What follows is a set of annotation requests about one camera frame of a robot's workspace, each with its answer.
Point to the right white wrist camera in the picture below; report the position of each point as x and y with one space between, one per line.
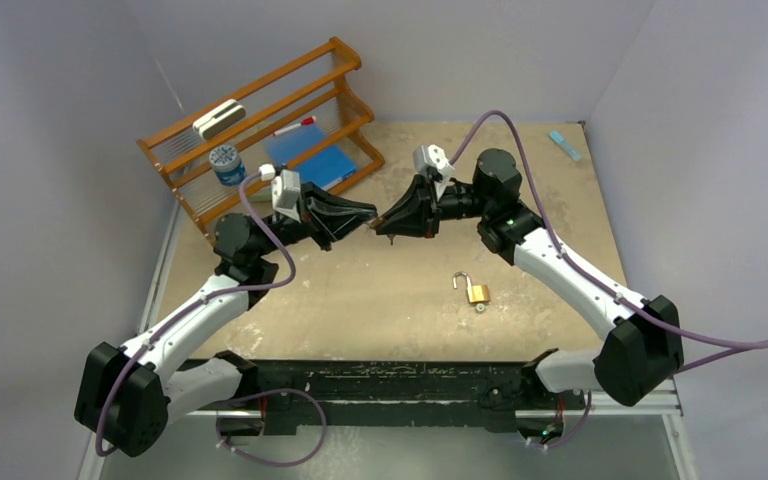
431 162

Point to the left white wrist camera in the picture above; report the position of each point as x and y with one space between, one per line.
285 190

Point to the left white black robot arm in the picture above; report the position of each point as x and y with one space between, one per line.
130 393

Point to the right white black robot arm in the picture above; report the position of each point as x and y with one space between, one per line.
635 357

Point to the blue lidded jar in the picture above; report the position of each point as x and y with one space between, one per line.
226 163

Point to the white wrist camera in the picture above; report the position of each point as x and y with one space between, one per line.
431 162
285 190

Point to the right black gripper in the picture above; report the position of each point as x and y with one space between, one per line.
417 214

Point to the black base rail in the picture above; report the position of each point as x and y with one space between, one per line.
499 397

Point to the pale green roll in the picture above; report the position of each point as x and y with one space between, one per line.
261 196

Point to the orange wooden rack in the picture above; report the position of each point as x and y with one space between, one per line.
314 84

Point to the brass padlock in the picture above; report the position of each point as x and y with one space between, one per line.
475 293
374 224

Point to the blue book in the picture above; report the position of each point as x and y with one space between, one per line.
326 169

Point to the light blue eraser block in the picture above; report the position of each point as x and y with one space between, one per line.
560 141

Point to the white board eraser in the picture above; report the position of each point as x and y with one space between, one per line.
219 119

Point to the red capped marker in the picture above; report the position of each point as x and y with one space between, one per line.
310 120

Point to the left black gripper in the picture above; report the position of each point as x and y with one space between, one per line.
346 217

